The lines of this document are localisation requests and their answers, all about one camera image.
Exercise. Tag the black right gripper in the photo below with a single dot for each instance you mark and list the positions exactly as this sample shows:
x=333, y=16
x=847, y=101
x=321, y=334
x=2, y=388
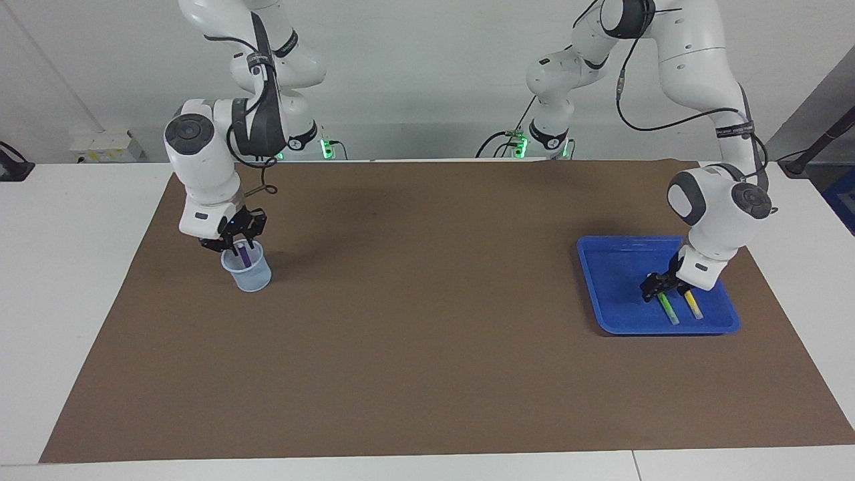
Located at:
x=237, y=227

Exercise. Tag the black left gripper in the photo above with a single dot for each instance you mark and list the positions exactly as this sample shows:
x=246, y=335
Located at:
x=670, y=274

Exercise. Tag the green marker pen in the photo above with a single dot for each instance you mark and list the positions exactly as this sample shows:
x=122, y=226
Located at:
x=670, y=312

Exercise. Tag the purple marker pen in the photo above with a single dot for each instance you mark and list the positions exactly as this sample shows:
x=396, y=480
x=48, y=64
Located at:
x=246, y=257

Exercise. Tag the yellow marker pen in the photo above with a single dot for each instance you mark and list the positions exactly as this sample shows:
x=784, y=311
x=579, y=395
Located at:
x=695, y=307

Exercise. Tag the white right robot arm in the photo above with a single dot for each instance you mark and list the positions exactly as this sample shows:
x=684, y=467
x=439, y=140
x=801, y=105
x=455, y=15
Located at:
x=200, y=167

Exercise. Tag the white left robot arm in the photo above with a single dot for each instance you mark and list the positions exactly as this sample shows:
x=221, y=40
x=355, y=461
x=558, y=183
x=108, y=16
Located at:
x=715, y=214

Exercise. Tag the translucent plastic cup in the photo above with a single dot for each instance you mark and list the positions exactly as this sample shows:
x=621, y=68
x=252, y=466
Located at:
x=250, y=277

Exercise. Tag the blue plastic tray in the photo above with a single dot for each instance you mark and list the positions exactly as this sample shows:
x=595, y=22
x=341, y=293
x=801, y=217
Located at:
x=614, y=267

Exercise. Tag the blue box edge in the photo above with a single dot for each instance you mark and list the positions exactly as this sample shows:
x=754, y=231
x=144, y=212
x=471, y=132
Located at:
x=843, y=200

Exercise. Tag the black slanted stand pole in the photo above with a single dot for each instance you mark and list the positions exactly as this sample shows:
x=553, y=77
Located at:
x=818, y=143

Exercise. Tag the black stand base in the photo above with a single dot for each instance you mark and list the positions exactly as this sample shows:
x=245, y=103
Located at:
x=13, y=170

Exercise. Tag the brown table mat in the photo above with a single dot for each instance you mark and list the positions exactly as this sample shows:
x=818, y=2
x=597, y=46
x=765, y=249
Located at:
x=427, y=367

